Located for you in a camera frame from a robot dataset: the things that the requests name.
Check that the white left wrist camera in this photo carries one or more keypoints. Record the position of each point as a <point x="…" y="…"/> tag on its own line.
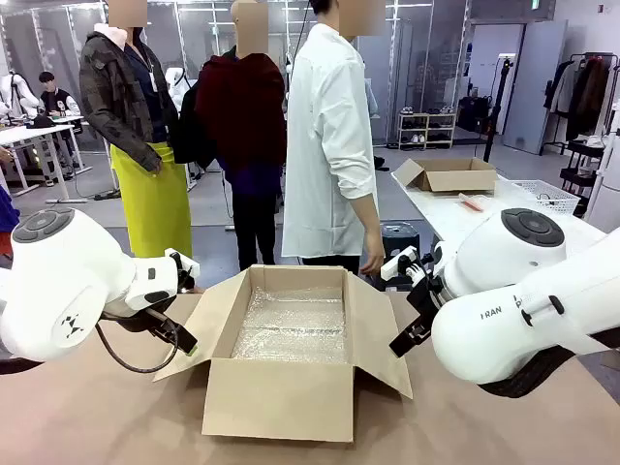
<point x="190" y="267"/>

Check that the small open cardboard box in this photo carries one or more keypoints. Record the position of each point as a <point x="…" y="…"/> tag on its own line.
<point x="460" y="179"/>

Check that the black cap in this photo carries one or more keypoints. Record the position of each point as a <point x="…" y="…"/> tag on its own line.
<point x="40" y="122"/>

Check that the person's right hand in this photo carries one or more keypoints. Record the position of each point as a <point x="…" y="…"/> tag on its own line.
<point x="374" y="254"/>

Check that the person in white shirt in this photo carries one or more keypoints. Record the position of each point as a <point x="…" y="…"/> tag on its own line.
<point x="324" y="145"/>

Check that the seated person in varsity jacket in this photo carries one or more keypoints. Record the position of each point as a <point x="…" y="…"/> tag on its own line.
<point x="57" y="99"/>

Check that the clear bubble wrap sheet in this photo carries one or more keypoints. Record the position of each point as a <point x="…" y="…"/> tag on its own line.
<point x="290" y="334"/>

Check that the mannequin with yellow skirt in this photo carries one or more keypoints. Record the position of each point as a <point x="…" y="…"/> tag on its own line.
<point x="155" y="208"/>

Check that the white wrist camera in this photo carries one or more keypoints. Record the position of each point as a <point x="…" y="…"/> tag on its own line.
<point x="190" y="267"/>
<point x="394" y="266"/>

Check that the wooden shoe rack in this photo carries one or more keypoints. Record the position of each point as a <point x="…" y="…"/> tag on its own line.
<point x="426" y="130"/>

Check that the white plastic basket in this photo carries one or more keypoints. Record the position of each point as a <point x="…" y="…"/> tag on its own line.
<point x="547" y="196"/>

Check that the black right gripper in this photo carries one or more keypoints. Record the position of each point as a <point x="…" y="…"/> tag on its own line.
<point x="426" y="290"/>

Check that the person's right forearm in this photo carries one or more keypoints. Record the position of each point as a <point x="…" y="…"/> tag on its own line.
<point x="365" y="213"/>

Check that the black utility cart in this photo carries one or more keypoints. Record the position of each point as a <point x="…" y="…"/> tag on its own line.
<point x="581" y="169"/>

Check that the large open cardboard box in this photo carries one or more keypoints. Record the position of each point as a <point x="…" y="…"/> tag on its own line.
<point x="276" y="397"/>

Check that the black bags pile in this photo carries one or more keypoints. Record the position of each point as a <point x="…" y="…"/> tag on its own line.
<point x="474" y="114"/>

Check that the white cabinet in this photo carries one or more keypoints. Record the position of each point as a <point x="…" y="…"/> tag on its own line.
<point x="608" y="194"/>

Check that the grey door panel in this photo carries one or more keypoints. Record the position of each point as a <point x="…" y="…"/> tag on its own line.
<point x="533" y="87"/>

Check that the mannequin with dark red shawl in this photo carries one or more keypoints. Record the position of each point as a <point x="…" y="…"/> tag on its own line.
<point x="242" y="126"/>

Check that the black tripod stand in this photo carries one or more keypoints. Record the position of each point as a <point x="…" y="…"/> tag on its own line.
<point x="496" y="111"/>

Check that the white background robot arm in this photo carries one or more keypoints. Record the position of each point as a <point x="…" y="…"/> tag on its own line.
<point x="21" y="94"/>
<point x="175" y="87"/>

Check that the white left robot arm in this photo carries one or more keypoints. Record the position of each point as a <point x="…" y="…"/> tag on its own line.
<point x="58" y="281"/>

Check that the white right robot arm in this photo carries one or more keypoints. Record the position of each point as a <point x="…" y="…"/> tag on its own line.
<point x="484" y="339"/>

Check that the white desk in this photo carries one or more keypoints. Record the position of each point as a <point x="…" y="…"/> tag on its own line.
<point x="34" y="133"/>

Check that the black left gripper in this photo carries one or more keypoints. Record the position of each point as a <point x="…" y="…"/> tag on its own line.
<point x="157" y="323"/>

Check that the clothes rack with coats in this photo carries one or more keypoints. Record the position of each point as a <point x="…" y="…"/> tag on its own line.
<point x="586" y="92"/>

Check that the white side table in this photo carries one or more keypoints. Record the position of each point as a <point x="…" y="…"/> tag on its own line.
<point x="436" y="208"/>

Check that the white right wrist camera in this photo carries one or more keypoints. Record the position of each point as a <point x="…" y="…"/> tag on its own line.
<point x="394" y="266"/>

